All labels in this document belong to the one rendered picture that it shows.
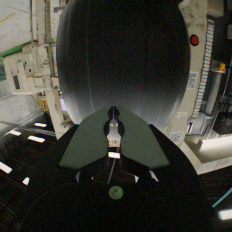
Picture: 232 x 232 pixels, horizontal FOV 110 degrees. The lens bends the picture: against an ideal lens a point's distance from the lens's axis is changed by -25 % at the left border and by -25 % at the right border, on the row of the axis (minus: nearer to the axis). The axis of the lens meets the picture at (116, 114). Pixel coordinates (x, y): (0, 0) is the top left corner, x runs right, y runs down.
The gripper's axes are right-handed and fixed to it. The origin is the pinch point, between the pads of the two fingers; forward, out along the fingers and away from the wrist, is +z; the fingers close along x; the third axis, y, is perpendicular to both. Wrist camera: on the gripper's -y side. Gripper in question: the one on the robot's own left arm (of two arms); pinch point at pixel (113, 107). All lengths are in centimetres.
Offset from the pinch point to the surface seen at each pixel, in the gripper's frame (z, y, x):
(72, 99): 9.2, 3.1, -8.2
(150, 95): 8.4, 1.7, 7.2
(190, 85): 29.3, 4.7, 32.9
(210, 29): 33, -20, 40
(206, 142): 33, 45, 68
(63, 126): 63, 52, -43
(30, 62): 396, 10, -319
